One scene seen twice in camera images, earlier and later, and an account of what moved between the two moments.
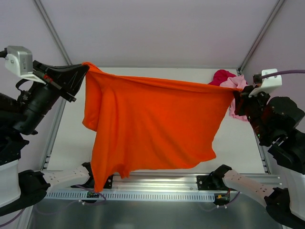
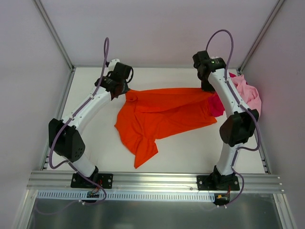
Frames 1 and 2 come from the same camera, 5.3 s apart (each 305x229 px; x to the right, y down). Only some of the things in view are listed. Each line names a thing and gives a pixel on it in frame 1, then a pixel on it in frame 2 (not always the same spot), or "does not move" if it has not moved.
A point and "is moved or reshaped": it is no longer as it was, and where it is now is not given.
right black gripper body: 244,102 to 206,86
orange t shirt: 141,123 is moved or reshaped
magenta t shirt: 220,76 is moved or reshaped
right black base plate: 213,182 does not move
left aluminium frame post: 54,31 does not move
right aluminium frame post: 260,36 does not move
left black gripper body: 55,81 to 120,89
